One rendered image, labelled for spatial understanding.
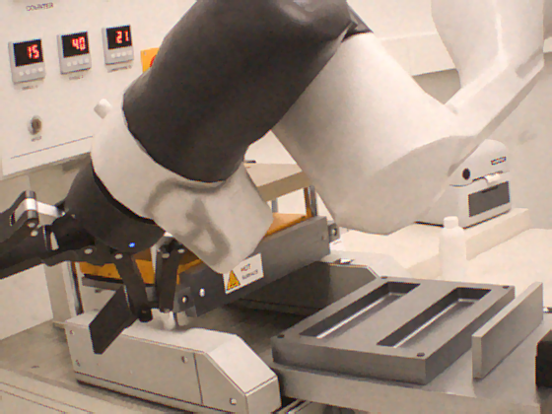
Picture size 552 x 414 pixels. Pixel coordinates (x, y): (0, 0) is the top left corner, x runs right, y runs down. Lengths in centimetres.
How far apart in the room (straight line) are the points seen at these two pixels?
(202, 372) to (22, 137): 35
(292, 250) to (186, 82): 50
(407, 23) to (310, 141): 168
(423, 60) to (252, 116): 170
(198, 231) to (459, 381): 30
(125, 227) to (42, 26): 48
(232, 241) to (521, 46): 28
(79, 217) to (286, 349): 30
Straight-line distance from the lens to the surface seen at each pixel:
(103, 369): 95
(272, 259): 97
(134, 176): 56
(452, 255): 164
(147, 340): 88
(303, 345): 83
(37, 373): 104
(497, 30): 71
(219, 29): 50
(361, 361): 80
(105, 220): 60
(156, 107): 54
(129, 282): 70
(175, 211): 57
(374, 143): 55
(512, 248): 196
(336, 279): 106
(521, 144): 271
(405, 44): 215
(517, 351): 83
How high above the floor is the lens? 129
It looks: 12 degrees down
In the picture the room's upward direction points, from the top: 7 degrees counter-clockwise
